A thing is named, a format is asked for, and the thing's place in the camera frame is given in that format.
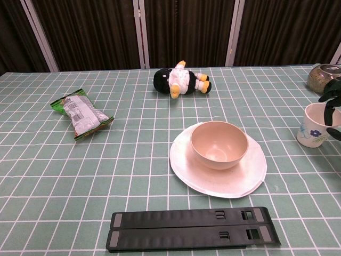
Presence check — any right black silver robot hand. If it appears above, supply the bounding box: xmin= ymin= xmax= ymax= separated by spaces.
xmin=318 ymin=79 xmax=341 ymax=139

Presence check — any small white cup blue flower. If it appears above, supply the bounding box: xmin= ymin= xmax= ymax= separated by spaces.
xmin=297 ymin=103 xmax=335 ymax=148

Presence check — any white round plate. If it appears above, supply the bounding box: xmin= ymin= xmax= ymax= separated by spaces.
xmin=169 ymin=122 xmax=268 ymax=199

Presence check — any glass spice jar black lid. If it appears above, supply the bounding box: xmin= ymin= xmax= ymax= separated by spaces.
xmin=307 ymin=63 xmax=341 ymax=94

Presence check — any black white penguin plush toy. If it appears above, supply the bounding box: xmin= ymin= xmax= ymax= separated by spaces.
xmin=153 ymin=60 xmax=213 ymax=100

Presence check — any green white snack bag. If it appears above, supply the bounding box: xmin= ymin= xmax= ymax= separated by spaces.
xmin=50 ymin=89 xmax=115 ymax=141

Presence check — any green checkered tablecloth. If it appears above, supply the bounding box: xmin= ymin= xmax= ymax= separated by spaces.
xmin=0 ymin=63 xmax=341 ymax=256

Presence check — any white screen frame post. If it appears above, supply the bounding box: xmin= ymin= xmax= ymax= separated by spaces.
xmin=20 ymin=0 xmax=60 ymax=73
xmin=224 ymin=0 xmax=245 ymax=67
xmin=329 ymin=49 xmax=341 ymax=65
xmin=132 ymin=0 xmax=150 ymax=69

